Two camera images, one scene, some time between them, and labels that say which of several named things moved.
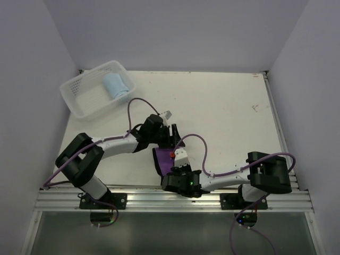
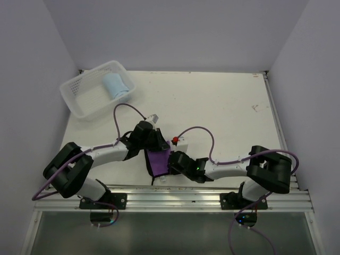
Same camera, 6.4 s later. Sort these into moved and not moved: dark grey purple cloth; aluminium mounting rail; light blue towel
Moved: dark grey purple cloth
Not moved: light blue towel; aluminium mounting rail
